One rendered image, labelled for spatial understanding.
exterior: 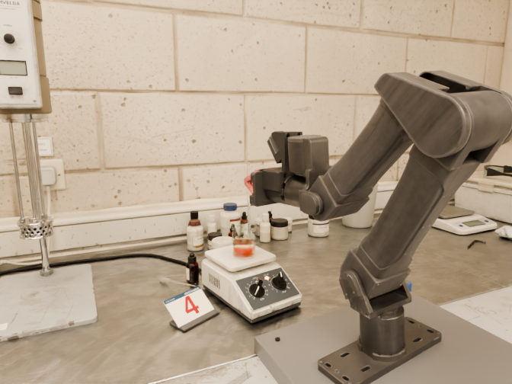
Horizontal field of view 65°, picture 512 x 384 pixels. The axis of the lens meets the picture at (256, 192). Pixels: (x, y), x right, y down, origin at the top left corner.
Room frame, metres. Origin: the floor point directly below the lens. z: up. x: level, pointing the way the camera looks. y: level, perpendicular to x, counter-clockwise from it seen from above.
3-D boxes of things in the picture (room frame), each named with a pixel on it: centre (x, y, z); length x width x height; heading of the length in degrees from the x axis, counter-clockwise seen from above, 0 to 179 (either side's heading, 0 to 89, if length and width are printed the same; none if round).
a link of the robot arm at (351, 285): (0.54, -0.17, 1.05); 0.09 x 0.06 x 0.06; 118
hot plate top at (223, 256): (0.83, 0.04, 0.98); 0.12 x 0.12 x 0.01; 36
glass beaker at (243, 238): (0.81, 0.03, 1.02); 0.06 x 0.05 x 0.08; 160
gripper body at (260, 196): (0.74, -0.05, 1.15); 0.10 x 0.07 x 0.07; 127
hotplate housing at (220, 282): (0.81, 0.02, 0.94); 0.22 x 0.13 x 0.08; 36
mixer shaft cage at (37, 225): (0.80, 0.46, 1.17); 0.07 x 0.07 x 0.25
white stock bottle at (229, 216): (1.19, 0.08, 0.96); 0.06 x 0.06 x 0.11
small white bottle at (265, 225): (1.17, -0.03, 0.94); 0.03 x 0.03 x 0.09
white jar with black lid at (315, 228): (1.24, -0.20, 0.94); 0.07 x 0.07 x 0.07
